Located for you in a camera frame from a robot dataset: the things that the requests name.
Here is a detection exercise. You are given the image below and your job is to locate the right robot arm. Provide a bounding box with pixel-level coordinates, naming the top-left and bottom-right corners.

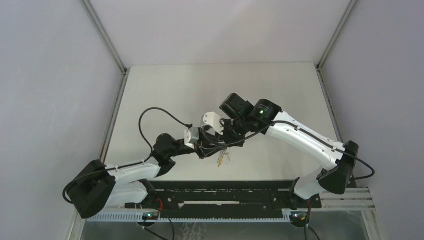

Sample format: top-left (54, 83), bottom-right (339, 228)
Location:
top-left (219, 93), bottom-right (359, 208)

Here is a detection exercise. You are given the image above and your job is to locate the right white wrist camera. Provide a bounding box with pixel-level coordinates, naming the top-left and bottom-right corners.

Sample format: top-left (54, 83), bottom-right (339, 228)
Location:
top-left (202, 111), bottom-right (224, 136)

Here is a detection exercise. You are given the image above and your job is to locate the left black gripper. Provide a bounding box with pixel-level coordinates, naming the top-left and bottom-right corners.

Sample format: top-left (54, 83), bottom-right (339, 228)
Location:
top-left (167, 127), bottom-right (226, 160)

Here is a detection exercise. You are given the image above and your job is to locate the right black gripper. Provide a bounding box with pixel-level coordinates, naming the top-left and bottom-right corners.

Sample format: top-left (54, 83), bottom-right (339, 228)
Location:
top-left (215, 117), bottom-right (249, 149)

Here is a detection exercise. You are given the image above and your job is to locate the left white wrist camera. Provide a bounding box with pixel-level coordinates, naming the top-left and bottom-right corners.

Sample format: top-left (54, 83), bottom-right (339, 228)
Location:
top-left (184, 127), bottom-right (200, 150)

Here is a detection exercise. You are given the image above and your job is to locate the aluminium frame post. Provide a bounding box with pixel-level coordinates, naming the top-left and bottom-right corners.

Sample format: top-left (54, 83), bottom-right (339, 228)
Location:
top-left (80, 0), bottom-right (129, 164)
top-left (315, 0), bottom-right (362, 186)

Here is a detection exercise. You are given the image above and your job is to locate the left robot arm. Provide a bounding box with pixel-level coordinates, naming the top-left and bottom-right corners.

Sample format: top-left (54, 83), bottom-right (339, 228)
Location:
top-left (62, 126), bottom-right (230, 219)

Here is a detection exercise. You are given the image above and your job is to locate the right aluminium frame post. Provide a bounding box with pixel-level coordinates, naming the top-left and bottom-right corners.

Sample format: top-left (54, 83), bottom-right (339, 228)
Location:
top-left (315, 0), bottom-right (362, 186)

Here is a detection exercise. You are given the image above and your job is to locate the left black camera cable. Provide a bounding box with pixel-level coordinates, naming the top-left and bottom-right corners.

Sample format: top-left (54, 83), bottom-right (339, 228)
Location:
top-left (62, 106), bottom-right (194, 205)

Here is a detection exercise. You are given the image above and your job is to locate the black camera cable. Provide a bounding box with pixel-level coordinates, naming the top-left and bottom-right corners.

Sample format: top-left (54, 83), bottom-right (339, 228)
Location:
top-left (62, 106), bottom-right (194, 205)
top-left (206, 120), bottom-right (376, 181)

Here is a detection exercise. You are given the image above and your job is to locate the left aluminium frame post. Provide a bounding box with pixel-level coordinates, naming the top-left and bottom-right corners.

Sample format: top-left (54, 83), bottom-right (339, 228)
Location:
top-left (80, 0), bottom-right (129, 164)

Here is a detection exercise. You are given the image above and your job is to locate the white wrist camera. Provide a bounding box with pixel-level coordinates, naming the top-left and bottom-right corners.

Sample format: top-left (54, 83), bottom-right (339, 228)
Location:
top-left (184, 127), bottom-right (200, 150)
top-left (202, 111), bottom-right (224, 136)

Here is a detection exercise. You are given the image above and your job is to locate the right black camera cable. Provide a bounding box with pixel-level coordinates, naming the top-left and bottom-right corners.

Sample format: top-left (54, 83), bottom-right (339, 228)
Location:
top-left (206, 120), bottom-right (376, 181)

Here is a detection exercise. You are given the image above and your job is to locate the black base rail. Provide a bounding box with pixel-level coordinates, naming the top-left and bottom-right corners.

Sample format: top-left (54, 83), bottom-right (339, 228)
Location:
top-left (124, 180), bottom-right (322, 220)

